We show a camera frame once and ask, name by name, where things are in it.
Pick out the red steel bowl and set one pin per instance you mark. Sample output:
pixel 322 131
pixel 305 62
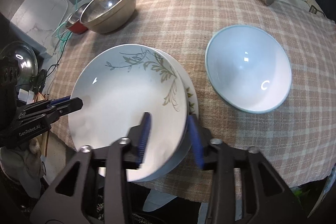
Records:
pixel 73 23

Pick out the white plate grey leaf pattern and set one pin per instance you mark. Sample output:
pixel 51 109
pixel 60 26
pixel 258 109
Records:
pixel 117 87

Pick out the pale green ceramic bowl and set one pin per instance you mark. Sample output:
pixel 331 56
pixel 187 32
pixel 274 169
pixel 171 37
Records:
pixel 248 69

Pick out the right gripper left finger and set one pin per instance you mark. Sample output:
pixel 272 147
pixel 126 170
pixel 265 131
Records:
pixel 66 200

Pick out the white power adapter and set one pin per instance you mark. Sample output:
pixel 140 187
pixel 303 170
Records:
pixel 26 96

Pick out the large pink floral deep plate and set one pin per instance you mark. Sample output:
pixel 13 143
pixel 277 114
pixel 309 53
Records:
pixel 185 144

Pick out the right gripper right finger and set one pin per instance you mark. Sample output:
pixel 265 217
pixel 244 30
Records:
pixel 245 187

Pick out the large stainless steel bowl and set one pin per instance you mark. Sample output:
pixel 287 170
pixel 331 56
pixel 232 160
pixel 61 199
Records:
pixel 104 16

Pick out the plaid beige tablecloth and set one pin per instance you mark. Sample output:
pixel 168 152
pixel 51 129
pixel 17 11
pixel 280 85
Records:
pixel 298 138

